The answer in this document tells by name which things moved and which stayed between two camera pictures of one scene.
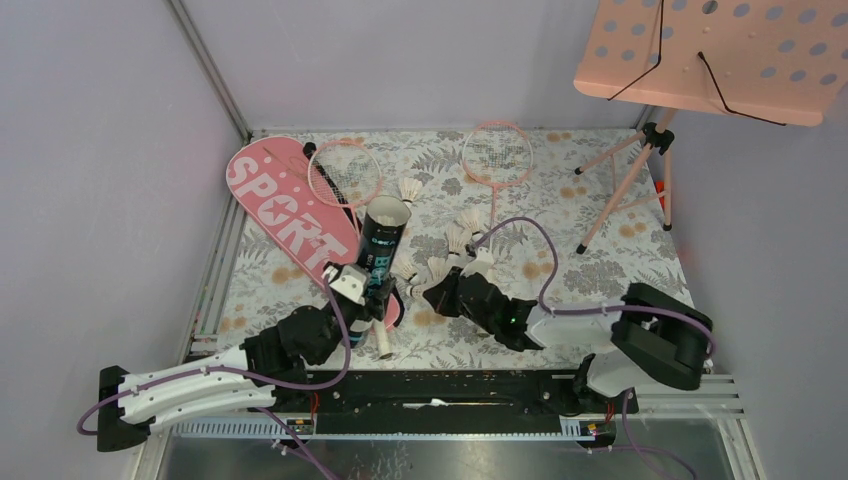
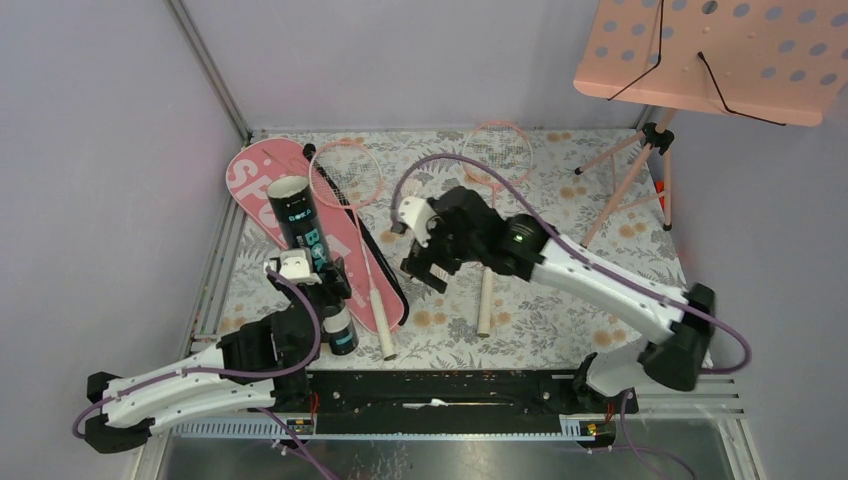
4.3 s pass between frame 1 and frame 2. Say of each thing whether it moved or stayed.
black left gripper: moved
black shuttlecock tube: moved
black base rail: stayed
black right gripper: moved
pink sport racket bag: stayed
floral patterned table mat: stayed
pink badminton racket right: stayed
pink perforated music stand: stayed
